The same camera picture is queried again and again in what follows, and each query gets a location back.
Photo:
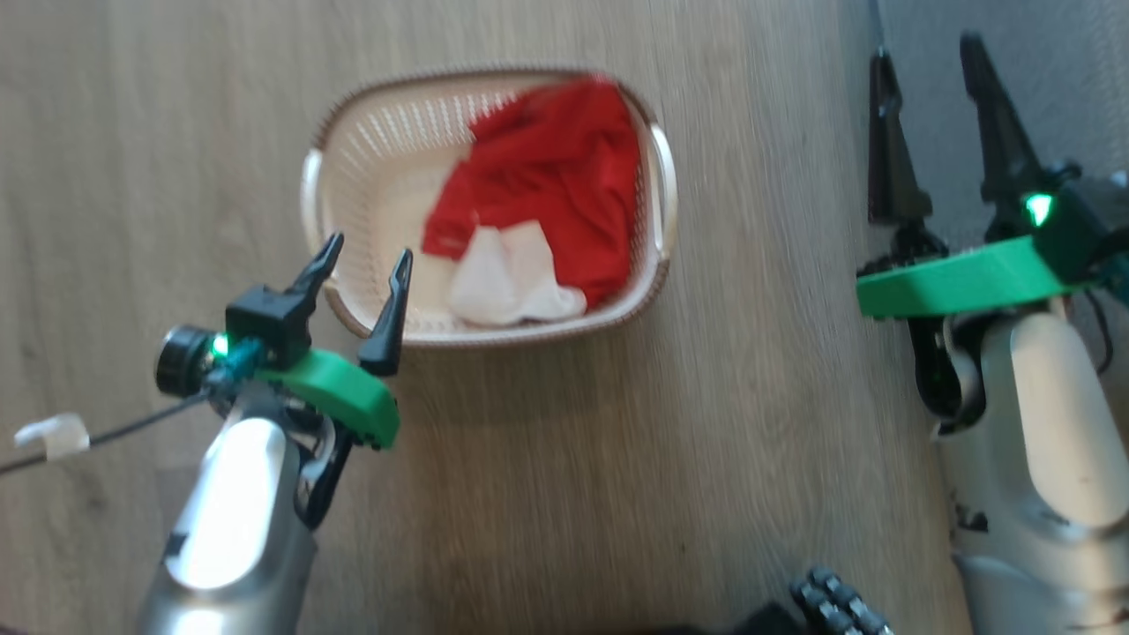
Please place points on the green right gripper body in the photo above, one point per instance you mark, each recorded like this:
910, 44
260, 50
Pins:
970, 282

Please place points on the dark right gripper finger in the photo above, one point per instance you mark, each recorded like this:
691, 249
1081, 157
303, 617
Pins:
1001, 141
891, 150

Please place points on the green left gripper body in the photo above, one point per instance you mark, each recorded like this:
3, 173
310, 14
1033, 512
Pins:
340, 392

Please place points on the red and white garment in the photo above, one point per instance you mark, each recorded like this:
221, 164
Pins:
547, 159

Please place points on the grey fabric sofa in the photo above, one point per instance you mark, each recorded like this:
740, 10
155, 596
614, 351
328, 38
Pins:
1076, 70

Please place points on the white woven laundry basket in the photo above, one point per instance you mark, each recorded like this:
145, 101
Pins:
379, 150

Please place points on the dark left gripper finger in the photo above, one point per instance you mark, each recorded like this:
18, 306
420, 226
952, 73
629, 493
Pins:
388, 317
319, 269

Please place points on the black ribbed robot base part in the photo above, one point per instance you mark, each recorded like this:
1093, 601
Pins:
838, 604

